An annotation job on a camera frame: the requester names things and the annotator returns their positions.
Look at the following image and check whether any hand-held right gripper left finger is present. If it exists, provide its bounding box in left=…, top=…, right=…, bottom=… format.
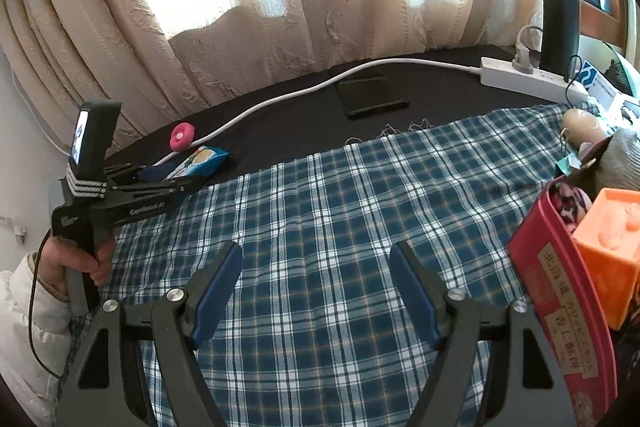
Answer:
left=54, top=241, right=243, bottom=427

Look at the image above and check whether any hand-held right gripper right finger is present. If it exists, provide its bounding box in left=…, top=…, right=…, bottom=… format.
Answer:
left=390, top=242, right=576, bottom=427

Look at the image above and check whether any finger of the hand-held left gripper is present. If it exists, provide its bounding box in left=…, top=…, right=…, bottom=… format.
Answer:
left=102, top=163, right=151, bottom=182
left=107, top=174, right=208, bottom=202

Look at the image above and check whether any blue snack packet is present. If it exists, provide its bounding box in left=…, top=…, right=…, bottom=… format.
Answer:
left=167, top=146, right=231, bottom=180

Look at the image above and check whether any red tin container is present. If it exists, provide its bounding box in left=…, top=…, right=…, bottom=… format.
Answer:
left=509, top=179, right=640, bottom=427

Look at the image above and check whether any pink patterned scrunchie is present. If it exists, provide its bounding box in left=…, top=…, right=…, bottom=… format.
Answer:
left=547, top=184, right=593, bottom=228

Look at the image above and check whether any small orange toy cube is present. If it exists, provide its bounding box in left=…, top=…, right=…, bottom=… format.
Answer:
left=571, top=188, right=640, bottom=332

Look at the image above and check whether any grey sock roll dark cuff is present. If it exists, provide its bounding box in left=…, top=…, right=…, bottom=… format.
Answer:
left=597, top=127, right=640, bottom=204

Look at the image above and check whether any person's left forearm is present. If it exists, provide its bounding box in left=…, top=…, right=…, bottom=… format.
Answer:
left=0, top=252, right=73, bottom=408

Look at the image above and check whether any person's left hand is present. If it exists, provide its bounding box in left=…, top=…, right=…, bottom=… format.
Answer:
left=39, top=234, right=116, bottom=303

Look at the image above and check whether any pink round disc toy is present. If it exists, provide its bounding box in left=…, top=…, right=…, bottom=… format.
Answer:
left=169, top=123, right=195, bottom=152

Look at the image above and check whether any blue plaid cloth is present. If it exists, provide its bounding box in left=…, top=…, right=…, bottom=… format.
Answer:
left=65, top=104, right=616, bottom=427

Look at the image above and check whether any beige lace curtain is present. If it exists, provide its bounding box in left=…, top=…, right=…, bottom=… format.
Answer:
left=0, top=0, right=596, bottom=158

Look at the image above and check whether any teal binder clip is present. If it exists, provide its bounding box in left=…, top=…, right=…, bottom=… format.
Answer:
left=557, top=152, right=598, bottom=178

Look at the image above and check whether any black phone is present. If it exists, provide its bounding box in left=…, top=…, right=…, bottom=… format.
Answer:
left=336, top=74, right=410, bottom=118

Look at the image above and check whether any beige egg-shaped object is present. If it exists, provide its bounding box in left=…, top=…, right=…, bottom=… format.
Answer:
left=560, top=109, right=613, bottom=148

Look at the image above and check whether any white power strip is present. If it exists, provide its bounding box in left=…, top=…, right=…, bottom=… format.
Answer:
left=480, top=57, right=590, bottom=104

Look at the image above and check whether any white box blue logo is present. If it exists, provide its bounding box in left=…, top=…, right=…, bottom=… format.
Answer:
left=580, top=62, right=623, bottom=108

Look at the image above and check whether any black ridged object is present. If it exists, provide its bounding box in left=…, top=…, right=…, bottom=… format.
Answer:
left=602, top=59, right=626, bottom=82

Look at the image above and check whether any black steel tumbler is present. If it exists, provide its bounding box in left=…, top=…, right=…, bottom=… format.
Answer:
left=540, top=0, right=582, bottom=78

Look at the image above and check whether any white wall cable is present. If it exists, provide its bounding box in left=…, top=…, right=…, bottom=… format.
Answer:
left=12, top=72, right=71, bottom=156

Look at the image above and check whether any white power strip cable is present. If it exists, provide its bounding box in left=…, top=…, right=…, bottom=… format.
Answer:
left=152, top=58, right=485, bottom=166

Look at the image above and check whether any white plug with cable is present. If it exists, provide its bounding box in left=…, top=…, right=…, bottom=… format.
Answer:
left=514, top=24, right=543, bottom=72

